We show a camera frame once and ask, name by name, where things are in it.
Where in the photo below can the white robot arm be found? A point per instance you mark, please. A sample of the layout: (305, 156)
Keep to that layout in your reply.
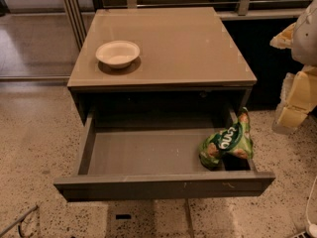
(298, 95)

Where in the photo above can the open grey top drawer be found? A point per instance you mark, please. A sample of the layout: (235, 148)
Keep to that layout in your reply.
(143, 158)

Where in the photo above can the grey floor rod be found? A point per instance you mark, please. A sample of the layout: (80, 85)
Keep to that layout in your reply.
(18, 222)

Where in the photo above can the grey sliding door frame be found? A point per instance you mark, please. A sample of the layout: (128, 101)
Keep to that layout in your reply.
(72, 11)

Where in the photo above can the grey drawer cabinet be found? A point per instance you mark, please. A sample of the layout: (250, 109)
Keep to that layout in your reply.
(181, 49)

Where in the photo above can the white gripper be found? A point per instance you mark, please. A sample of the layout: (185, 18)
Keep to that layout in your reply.
(305, 39)

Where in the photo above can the white paper bowl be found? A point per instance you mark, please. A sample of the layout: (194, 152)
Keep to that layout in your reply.
(118, 54)

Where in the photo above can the green rice chip bag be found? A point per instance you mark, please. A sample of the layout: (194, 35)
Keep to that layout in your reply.
(235, 141)

